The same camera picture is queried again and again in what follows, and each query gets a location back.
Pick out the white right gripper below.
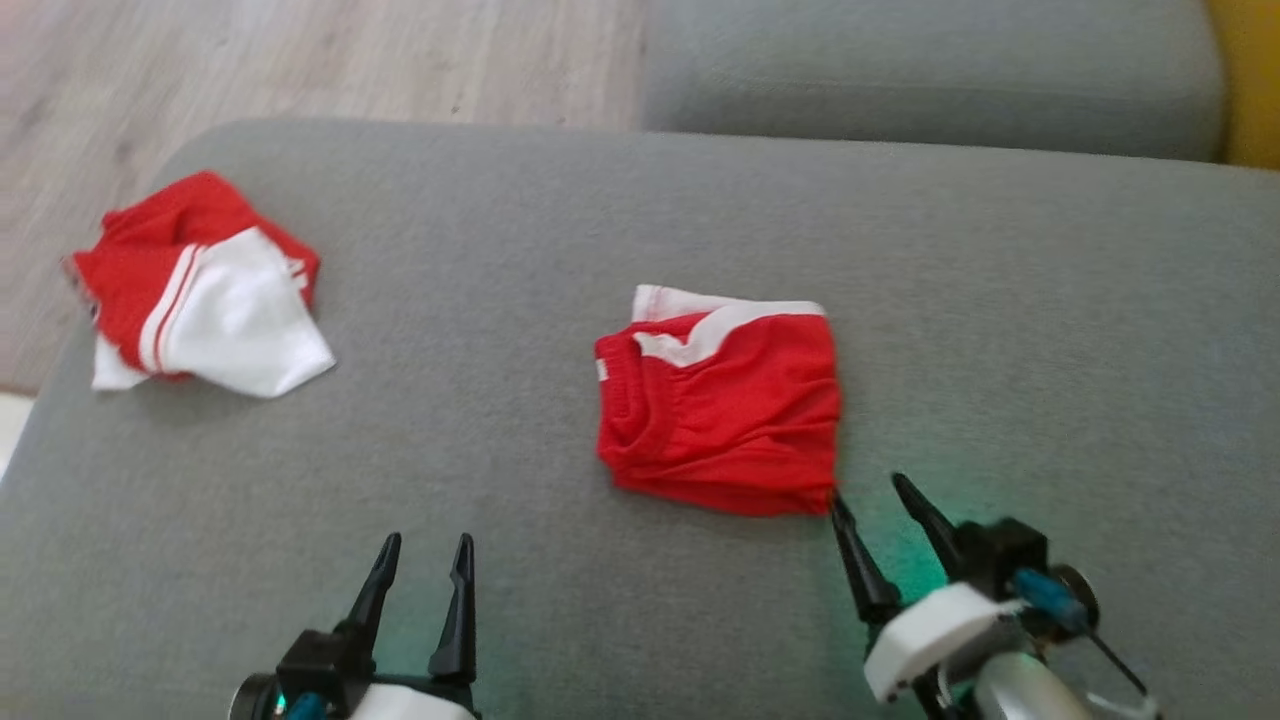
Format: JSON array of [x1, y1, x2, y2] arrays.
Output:
[[830, 473, 1031, 703]]

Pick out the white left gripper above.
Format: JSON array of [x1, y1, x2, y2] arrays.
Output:
[[278, 533, 481, 720]]

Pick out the yellow sofa cushion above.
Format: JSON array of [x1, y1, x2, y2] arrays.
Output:
[[1205, 0, 1280, 171]]

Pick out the red white sports shorts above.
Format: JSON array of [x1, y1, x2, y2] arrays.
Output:
[[594, 285, 843, 518]]

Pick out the small grey sofa cushion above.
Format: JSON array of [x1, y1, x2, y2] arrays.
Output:
[[640, 0, 1229, 163]]

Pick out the red white Bulls jersey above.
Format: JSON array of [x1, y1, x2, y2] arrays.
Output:
[[65, 170, 336, 399]]

